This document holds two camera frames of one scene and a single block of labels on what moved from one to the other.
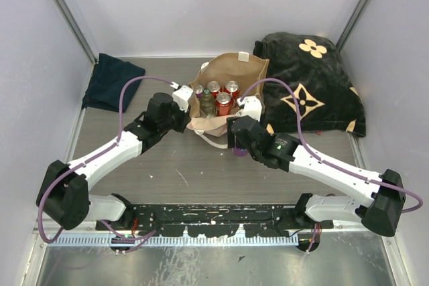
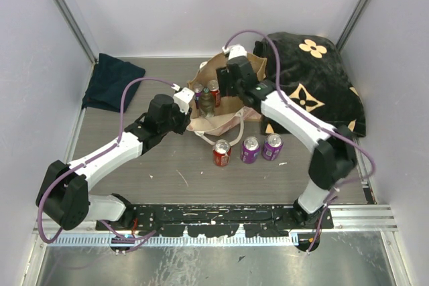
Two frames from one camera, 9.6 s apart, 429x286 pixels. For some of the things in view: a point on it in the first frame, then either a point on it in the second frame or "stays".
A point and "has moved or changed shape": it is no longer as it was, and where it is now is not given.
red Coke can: (223, 104) → (222, 153)
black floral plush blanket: (327, 97) stays
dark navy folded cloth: (109, 76) stays
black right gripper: (231, 136) → (223, 80)
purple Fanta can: (240, 153) has moved or changed shape
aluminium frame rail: (61, 1) stays
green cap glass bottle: (208, 104) stays
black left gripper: (186, 118) stays
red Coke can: (214, 87) stays
